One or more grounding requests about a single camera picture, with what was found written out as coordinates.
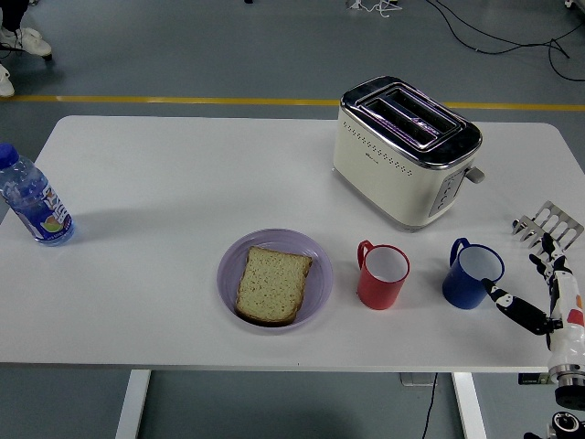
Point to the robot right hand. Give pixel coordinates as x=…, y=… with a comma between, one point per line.
x=566, y=320

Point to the blue cup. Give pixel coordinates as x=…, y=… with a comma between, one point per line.
x=461, y=288

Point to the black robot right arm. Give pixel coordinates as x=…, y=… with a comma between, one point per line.
x=569, y=398

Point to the red cup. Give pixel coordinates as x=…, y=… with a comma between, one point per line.
x=379, y=292

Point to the bread slice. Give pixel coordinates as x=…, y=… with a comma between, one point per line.
x=274, y=285

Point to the table height control panel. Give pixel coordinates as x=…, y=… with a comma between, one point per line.
x=532, y=379

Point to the metal toast rack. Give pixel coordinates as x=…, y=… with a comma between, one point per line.
x=555, y=219

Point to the white table leg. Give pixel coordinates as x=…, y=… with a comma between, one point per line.
x=468, y=407
x=132, y=407

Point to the grey box under table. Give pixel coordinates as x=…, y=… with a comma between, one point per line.
x=416, y=379

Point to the cream chrome toaster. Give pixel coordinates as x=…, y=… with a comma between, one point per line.
x=388, y=183

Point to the purple plate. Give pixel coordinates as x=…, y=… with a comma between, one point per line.
x=228, y=283

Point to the clear blue-capped drink bottle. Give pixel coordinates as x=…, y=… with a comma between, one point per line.
x=41, y=210

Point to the person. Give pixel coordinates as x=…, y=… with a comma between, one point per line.
x=32, y=41
x=5, y=84

